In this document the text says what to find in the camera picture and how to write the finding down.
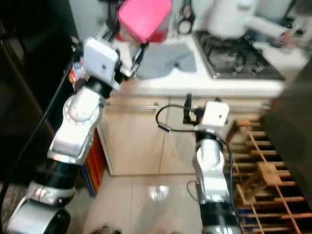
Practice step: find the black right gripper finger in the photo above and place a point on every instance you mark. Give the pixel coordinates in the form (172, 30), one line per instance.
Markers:
(187, 108)

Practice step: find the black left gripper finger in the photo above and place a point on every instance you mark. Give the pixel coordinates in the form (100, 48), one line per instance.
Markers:
(115, 33)
(140, 57)

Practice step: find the pink lidded food container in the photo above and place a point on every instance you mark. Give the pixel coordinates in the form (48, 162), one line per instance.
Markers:
(144, 17)

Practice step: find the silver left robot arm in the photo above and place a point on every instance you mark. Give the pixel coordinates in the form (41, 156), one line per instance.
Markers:
(78, 131)

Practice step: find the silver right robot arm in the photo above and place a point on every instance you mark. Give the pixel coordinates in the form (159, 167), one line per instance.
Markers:
(212, 180)

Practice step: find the dark grey small fridge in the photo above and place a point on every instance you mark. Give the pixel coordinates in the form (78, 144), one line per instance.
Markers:
(290, 131)

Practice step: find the tall black fridge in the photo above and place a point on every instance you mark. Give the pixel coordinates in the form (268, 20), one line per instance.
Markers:
(29, 73)

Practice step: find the grey dish cloth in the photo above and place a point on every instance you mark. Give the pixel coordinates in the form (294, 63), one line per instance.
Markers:
(163, 61)

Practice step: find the colourful snack packet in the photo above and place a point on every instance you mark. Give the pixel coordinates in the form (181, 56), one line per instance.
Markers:
(74, 75)

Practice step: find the cream kitchen cabinet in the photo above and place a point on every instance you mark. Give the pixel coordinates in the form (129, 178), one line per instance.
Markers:
(146, 141)

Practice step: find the black gas stove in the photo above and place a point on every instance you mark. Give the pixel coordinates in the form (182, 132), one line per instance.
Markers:
(239, 58)

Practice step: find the orange and blue panel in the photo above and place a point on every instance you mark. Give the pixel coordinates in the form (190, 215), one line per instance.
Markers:
(96, 161)

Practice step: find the wooden slatted rack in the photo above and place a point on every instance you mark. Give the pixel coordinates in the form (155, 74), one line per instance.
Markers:
(268, 180)

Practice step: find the grey patterned floor rug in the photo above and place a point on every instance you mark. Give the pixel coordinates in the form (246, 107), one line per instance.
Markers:
(7, 209)

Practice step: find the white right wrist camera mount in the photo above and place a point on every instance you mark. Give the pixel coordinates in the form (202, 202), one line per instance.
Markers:
(214, 114)

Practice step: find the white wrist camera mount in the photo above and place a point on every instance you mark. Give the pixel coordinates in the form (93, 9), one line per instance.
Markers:
(100, 61)
(214, 114)

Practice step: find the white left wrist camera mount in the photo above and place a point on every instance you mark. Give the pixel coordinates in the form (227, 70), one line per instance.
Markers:
(100, 61)

